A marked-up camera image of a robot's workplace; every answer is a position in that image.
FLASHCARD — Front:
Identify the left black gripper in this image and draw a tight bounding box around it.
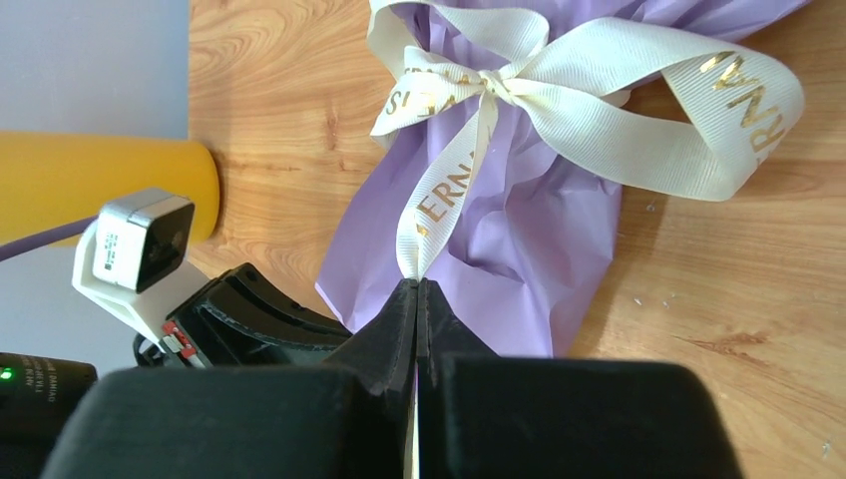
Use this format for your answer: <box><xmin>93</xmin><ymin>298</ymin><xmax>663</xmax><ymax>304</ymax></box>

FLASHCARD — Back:
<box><xmin>132</xmin><ymin>263</ymin><xmax>352</xmax><ymax>368</ymax></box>

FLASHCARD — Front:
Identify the yellow cylindrical vase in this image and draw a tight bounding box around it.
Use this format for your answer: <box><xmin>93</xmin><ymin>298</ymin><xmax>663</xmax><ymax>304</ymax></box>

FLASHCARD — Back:
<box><xmin>1</xmin><ymin>131</ymin><xmax>220</xmax><ymax>243</ymax></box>

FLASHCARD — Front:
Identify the cream ribbon with gold text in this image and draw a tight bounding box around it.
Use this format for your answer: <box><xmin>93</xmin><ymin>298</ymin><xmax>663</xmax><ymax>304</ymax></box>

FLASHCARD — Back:
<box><xmin>366</xmin><ymin>1</ymin><xmax>805</xmax><ymax>279</ymax></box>

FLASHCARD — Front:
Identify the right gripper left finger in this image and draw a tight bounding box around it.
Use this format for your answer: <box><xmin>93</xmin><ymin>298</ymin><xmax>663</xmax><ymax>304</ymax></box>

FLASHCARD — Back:
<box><xmin>43</xmin><ymin>279</ymin><xmax>419</xmax><ymax>478</ymax></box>

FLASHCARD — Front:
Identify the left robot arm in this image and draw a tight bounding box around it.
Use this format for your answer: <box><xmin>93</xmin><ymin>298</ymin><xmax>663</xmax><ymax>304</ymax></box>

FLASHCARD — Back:
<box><xmin>1</xmin><ymin>262</ymin><xmax>351</xmax><ymax>478</ymax></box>

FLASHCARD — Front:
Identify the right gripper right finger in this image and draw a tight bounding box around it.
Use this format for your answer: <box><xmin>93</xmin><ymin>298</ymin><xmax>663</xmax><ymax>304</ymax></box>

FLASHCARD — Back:
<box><xmin>416</xmin><ymin>280</ymin><xmax>742</xmax><ymax>478</ymax></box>

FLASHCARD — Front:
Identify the purple pink wrapping paper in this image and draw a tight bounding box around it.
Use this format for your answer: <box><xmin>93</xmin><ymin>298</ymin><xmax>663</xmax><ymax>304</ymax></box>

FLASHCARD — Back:
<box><xmin>315</xmin><ymin>1</ymin><xmax>799</xmax><ymax>356</ymax></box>

